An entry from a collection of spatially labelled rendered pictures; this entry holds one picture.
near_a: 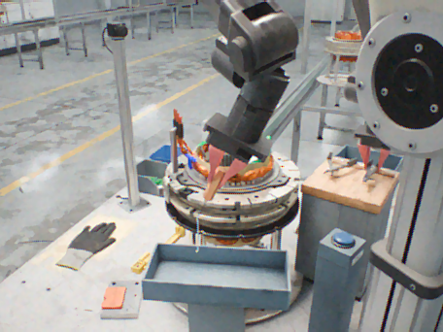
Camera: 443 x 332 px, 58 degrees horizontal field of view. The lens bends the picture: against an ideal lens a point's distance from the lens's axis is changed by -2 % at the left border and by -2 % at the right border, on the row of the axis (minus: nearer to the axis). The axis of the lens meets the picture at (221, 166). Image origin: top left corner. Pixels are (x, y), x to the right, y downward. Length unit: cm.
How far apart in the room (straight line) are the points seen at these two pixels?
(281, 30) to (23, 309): 91
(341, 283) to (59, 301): 69
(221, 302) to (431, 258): 34
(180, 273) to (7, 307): 54
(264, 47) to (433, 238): 31
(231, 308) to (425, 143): 44
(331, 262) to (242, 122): 41
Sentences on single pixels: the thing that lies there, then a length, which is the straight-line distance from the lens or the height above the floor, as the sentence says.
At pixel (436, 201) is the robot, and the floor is 128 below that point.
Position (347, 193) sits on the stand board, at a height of 107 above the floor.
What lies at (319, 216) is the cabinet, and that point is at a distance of 104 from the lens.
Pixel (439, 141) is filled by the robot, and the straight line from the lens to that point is 45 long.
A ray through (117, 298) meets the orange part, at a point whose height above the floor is 80.
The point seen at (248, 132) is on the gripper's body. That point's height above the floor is 132.
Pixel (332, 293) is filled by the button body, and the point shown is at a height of 92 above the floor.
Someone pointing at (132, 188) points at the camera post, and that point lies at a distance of 144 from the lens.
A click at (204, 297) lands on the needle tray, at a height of 104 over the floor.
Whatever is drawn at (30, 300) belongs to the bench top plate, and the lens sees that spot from 119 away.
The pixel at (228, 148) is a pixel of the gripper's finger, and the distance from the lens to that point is 59.
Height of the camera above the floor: 153
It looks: 26 degrees down
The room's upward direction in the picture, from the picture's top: straight up
